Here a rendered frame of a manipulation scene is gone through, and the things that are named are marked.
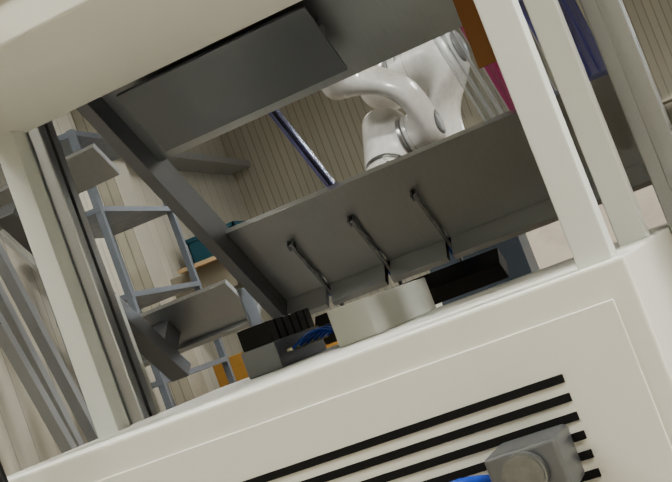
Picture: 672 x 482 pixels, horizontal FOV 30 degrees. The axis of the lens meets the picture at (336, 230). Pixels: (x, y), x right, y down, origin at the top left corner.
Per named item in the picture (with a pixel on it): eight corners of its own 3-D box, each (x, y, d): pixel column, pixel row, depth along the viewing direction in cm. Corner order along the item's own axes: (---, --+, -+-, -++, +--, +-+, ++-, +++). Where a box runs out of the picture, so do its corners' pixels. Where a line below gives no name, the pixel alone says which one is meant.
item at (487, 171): (286, 307, 210) (286, 292, 212) (665, 160, 188) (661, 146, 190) (225, 240, 198) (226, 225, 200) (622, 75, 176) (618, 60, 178)
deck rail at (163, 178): (280, 327, 210) (280, 298, 214) (290, 323, 209) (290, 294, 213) (0, 29, 164) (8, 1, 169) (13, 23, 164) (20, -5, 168)
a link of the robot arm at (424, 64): (429, 162, 255) (387, 54, 256) (508, 128, 245) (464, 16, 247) (402, 167, 244) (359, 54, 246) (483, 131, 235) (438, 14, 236)
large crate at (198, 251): (218, 265, 1019) (208, 239, 1020) (265, 246, 1009) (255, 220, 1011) (193, 268, 963) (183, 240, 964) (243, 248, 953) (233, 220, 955)
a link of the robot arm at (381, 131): (424, 172, 225) (381, 194, 228) (419, 124, 234) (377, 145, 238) (399, 144, 220) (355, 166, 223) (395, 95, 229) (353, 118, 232)
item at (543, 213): (290, 323, 209) (290, 290, 214) (671, 177, 187) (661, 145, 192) (286, 319, 208) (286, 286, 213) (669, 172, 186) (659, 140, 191)
